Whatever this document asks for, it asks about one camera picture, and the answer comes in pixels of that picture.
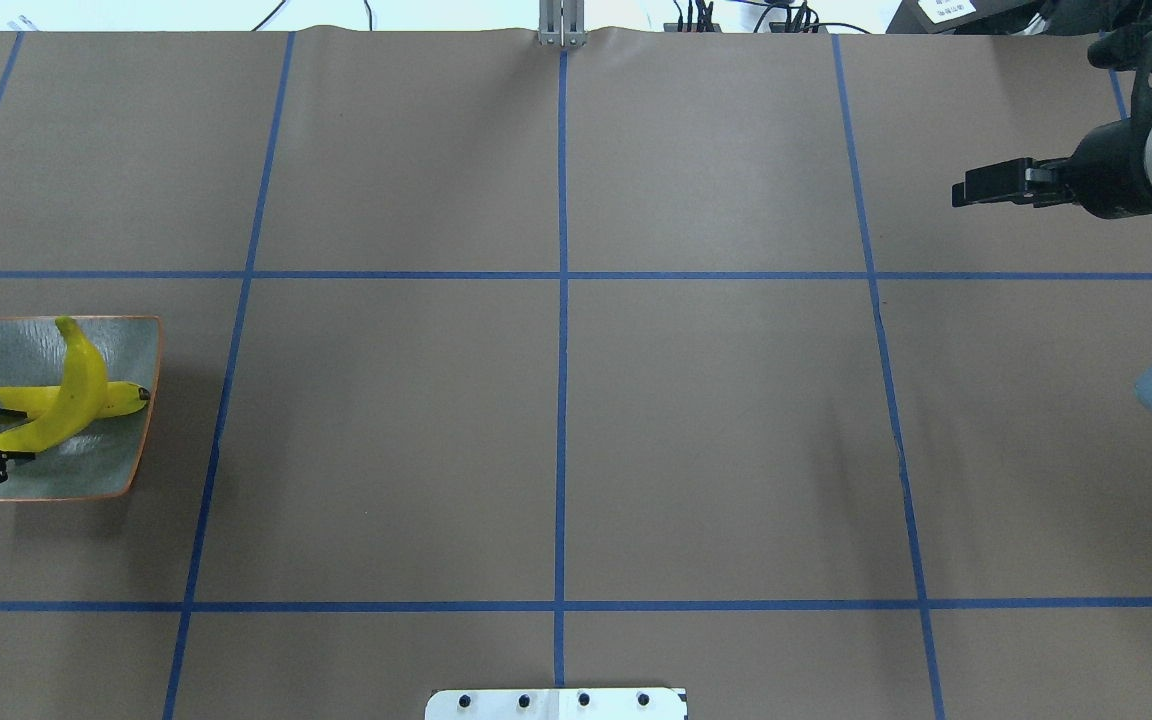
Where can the aluminium frame post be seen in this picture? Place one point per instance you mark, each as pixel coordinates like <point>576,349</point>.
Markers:
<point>561,23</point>

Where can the grey square plate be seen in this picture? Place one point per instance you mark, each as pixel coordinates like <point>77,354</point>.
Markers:
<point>101,459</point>

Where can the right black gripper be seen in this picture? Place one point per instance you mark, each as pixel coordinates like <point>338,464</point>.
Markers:
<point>1108,170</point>

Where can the yellow banana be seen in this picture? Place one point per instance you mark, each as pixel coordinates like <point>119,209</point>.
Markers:
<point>121,398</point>
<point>52,418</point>

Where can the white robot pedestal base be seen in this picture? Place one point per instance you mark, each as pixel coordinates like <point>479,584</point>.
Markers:
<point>559,703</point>

